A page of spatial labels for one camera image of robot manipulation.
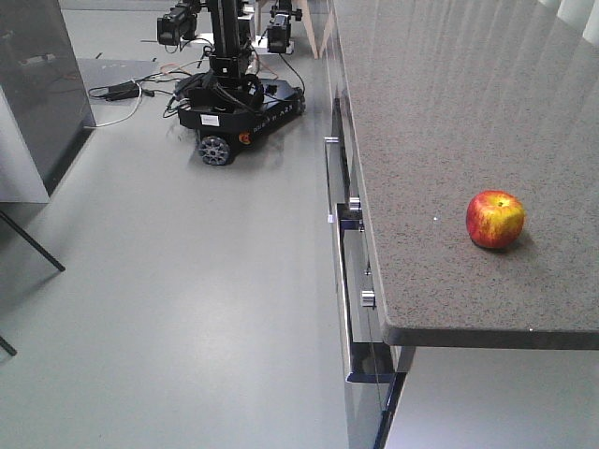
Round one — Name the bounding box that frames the black tripod leg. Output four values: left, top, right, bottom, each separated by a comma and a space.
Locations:
1, 211, 66, 272

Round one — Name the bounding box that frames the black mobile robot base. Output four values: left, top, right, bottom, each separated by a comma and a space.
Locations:
172, 1, 305, 166

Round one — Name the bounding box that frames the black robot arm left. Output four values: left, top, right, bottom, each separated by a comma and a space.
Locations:
156, 1, 197, 47

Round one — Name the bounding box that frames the dark grey panel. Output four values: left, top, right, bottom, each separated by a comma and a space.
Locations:
1, 1, 95, 204

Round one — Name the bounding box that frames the red yellow apple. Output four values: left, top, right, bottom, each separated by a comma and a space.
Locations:
466, 190, 526, 250

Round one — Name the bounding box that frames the grey kitchen counter cabinet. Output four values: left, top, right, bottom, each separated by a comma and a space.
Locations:
323, 1, 598, 448

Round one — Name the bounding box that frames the black power adapter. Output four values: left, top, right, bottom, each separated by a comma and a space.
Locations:
103, 80, 140, 101

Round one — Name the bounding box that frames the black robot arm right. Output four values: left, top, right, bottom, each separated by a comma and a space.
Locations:
267, 0, 302, 54

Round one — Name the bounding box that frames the white floor cable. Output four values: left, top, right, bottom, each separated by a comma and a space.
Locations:
83, 82, 143, 129

